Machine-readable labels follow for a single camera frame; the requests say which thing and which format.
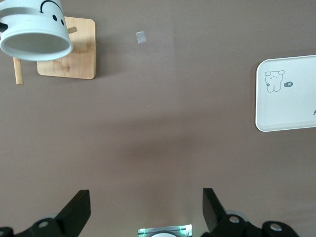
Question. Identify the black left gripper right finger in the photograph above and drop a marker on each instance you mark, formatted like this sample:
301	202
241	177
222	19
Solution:
214	217

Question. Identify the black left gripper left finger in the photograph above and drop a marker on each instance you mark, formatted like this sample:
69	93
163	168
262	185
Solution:
69	217

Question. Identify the white tray with bear print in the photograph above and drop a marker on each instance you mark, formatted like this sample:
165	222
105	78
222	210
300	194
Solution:
284	111

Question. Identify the wooden mug tree rack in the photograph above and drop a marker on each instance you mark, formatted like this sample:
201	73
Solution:
81	49

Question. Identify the small clear tape piece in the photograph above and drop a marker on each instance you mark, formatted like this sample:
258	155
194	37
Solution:
141	37

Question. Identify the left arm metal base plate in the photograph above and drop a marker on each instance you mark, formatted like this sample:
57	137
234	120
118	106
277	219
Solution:
168	229

